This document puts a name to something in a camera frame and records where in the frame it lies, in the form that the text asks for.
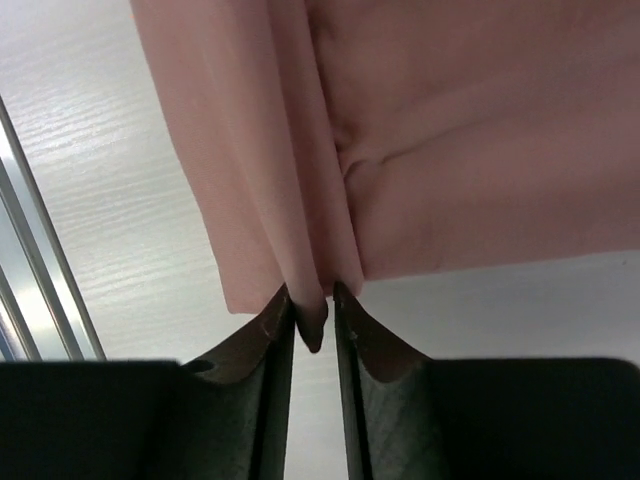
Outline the dusty pink t-shirt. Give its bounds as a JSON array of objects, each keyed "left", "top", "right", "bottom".
[{"left": 132, "top": 1, "right": 639, "bottom": 350}]

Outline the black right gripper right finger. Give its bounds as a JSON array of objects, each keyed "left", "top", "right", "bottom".
[{"left": 333, "top": 283, "right": 639, "bottom": 479}]

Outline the aluminium frame rail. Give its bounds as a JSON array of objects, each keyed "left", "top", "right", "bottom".
[{"left": 1, "top": 106, "right": 106, "bottom": 361}]

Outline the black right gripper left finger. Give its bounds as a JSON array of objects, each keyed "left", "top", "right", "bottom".
[{"left": 1, "top": 289, "right": 295, "bottom": 479}]

